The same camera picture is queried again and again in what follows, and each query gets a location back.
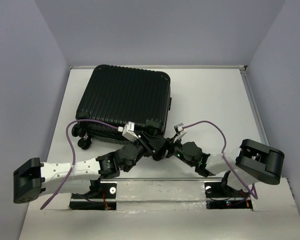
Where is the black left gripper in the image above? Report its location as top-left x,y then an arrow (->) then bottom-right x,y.
130,131 -> 166,162

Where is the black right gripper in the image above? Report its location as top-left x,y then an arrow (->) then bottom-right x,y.
156,133 -> 195,168

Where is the black hard-shell suitcase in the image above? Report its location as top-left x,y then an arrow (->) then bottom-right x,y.
71,64 -> 172,150

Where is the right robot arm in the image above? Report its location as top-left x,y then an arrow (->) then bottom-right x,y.
152,139 -> 285,196

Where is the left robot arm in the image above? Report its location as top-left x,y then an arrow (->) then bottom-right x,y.
13,131 -> 166,204

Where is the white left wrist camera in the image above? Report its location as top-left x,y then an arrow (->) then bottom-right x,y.
122,121 -> 140,142

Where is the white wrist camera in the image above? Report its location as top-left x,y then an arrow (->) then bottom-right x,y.
173,123 -> 187,143
122,121 -> 140,142

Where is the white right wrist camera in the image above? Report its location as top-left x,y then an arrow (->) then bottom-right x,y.
173,123 -> 187,143

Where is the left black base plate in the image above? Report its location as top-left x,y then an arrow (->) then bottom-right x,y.
69,180 -> 117,211

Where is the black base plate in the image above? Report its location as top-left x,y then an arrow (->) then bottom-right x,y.
69,180 -> 117,211
204,182 -> 253,210

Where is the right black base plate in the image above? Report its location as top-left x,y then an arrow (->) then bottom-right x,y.
204,182 -> 253,210

